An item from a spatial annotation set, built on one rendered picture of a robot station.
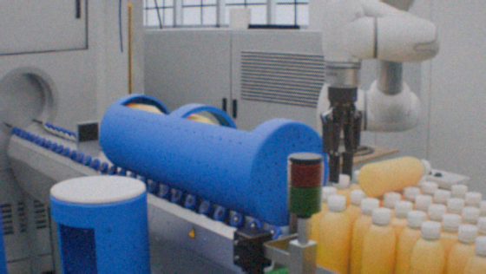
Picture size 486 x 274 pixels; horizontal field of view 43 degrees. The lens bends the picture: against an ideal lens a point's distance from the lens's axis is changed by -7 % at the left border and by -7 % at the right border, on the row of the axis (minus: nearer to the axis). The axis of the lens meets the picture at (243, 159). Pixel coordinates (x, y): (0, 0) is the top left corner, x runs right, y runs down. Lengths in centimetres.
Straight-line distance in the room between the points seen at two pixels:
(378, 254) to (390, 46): 49
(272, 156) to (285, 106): 217
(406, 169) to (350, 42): 32
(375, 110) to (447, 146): 233
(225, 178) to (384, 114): 87
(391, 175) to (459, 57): 319
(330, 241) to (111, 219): 62
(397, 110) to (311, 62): 136
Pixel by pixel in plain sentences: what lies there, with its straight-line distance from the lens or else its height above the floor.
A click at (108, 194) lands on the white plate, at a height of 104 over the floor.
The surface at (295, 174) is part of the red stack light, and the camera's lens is 114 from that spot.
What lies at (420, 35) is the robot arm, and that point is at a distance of 154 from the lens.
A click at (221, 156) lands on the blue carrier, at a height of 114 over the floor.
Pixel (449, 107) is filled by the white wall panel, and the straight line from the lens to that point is 466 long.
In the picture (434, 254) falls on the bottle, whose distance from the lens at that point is 126.
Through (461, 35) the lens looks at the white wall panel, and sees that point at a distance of 459.
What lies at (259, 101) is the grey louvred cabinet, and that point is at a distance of 398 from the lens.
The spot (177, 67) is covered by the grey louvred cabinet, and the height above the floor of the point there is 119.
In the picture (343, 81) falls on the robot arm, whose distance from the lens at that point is 154.
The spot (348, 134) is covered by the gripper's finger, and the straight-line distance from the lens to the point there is 161.
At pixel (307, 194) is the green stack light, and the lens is 114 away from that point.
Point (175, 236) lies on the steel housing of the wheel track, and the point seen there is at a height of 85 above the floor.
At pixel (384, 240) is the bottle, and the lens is 134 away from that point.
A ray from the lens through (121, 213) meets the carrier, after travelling 176.
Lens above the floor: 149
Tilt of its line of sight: 12 degrees down
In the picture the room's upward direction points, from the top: straight up
